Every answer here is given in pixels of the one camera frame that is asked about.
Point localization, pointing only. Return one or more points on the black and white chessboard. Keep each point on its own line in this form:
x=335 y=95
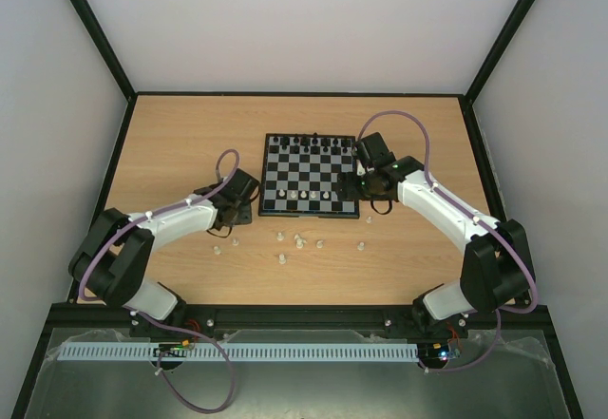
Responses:
x=305 y=162

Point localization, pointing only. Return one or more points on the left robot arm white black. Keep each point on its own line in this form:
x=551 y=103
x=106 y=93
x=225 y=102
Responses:
x=111 y=261

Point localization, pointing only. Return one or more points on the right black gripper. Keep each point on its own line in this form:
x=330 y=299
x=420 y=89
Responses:
x=346 y=186

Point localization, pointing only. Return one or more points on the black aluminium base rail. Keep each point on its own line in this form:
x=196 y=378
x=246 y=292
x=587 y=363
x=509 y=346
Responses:
x=234 y=317

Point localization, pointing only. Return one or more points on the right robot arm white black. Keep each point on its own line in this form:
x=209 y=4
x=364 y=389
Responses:
x=496 y=258

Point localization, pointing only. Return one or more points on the light blue slotted cable duct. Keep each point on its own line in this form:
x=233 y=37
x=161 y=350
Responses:
x=240 y=352

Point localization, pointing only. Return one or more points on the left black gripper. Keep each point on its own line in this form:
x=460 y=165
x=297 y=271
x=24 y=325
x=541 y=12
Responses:
x=246 y=217

